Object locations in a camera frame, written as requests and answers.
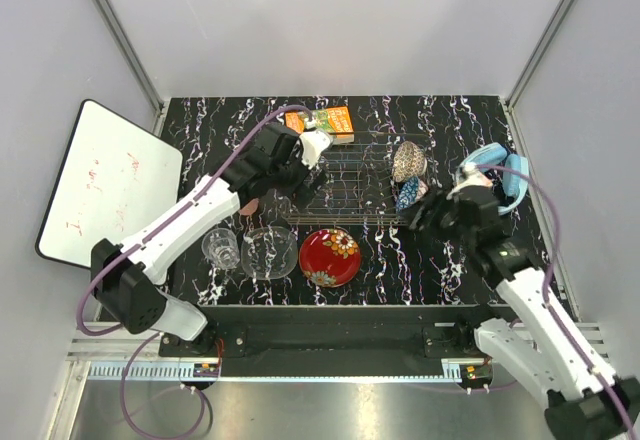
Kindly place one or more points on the red floral plate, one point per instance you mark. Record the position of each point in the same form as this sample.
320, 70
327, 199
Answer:
330, 257

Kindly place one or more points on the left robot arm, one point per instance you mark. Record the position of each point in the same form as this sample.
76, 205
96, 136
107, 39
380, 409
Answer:
126, 276

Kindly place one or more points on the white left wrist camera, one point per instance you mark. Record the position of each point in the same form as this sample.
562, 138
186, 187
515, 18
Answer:
314, 143

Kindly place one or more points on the blue patterned bowl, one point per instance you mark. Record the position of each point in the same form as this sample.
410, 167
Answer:
411, 192

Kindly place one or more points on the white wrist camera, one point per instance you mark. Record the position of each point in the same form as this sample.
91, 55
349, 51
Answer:
314, 143
470, 176

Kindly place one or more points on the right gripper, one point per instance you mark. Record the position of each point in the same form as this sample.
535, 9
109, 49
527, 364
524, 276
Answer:
420, 221

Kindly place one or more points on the clear drinking glass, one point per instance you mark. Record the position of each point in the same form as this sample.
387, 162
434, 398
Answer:
220, 248

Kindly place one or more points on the pink plastic cup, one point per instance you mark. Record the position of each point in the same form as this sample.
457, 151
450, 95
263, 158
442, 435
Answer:
250, 208

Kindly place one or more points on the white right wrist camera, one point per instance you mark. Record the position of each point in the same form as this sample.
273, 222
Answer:
470, 176

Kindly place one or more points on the white whiteboard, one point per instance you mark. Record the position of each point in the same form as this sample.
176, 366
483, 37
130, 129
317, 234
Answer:
115, 179

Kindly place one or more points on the wire dish rack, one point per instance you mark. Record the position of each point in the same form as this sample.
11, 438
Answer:
359, 187

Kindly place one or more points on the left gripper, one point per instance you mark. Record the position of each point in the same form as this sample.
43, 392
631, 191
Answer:
307, 191

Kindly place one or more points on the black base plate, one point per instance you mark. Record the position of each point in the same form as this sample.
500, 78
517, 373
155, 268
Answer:
335, 342

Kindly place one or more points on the orange green book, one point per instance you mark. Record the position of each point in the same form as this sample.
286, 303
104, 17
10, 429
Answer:
335, 121

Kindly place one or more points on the brown patterned bowl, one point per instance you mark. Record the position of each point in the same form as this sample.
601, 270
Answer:
408, 161

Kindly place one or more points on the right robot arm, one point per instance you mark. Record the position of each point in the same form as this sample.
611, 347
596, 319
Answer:
580, 393

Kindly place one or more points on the light blue headphones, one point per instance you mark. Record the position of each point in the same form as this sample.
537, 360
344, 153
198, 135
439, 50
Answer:
512, 166

